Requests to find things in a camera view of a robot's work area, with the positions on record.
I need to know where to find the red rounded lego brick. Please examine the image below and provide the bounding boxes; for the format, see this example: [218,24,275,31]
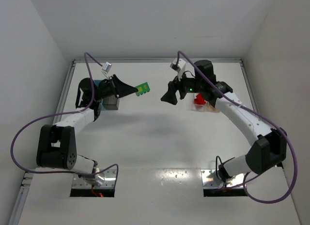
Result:
[194,93,206,105]

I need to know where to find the green lego brick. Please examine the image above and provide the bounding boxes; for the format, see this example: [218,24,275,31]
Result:
[136,82,150,96]

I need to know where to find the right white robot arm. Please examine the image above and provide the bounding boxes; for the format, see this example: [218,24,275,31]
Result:
[161,59,287,182]

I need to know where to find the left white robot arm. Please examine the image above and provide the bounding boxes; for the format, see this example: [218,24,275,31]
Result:
[36,75,138,178]

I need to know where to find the light blue container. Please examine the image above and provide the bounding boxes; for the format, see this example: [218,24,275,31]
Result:
[94,79,107,102]

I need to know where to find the dark grey container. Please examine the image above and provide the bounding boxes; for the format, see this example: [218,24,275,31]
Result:
[102,96,120,110]

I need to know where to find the clear plastic container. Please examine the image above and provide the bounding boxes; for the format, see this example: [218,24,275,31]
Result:
[193,93,210,112]

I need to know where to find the wooden container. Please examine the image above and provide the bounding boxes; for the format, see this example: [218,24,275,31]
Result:
[207,105,220,113]

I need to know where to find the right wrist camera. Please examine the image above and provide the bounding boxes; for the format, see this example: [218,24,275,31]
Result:
[170,58,186,81]

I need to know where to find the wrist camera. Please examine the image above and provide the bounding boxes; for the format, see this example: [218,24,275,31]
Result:
[101,62,112,74]
[170,58,186,81]

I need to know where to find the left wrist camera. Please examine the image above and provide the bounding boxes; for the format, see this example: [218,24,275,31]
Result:
[101,62,112,74]

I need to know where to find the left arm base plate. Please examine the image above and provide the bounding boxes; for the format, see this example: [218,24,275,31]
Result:
[72,168,118,190]

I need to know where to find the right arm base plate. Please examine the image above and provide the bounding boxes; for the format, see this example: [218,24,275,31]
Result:
[201,169,245,190]

